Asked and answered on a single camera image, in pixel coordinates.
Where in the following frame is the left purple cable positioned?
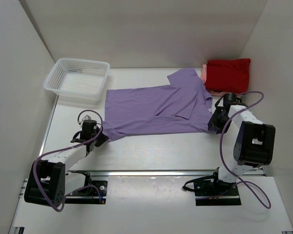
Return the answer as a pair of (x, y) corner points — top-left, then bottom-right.
(33, 109), (105, 212)

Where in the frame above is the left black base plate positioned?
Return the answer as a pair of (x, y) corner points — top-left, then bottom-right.
(65, 176), (108, 205)

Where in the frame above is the pink folded t shirt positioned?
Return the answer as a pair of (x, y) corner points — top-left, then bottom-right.
(200, 63), (242, 98)

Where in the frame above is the white plastic basket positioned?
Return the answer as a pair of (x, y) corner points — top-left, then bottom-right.
(43, 58), (110, 100)

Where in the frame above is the red folded t shirt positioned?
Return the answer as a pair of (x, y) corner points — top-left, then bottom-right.
(205, 58), (251, 95)

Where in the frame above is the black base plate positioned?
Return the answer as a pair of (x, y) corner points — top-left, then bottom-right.
(194, 179), (242, 206)
(65, 176), (108, 205)

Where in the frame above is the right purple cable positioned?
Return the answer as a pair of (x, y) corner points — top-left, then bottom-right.
(195, 91), (272, 210)

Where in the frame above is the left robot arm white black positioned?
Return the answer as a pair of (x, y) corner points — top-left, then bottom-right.
(23, 119), (108, 212)

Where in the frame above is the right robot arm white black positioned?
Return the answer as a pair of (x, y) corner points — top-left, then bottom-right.
(182, 93), (275, 199)

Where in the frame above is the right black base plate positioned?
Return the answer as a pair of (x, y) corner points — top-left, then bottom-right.
(194, 179), (242, 206)

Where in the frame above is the aluminium rail frame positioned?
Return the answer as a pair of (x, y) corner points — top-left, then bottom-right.
(8, 97), (293, 234)

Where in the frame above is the purple t shirt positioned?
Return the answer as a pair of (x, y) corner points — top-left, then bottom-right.
(103, 68), (212, 141)

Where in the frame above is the purple cable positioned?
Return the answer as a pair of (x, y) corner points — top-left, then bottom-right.
(195, 91), (272, 210)
(33, 109), (105, 212)

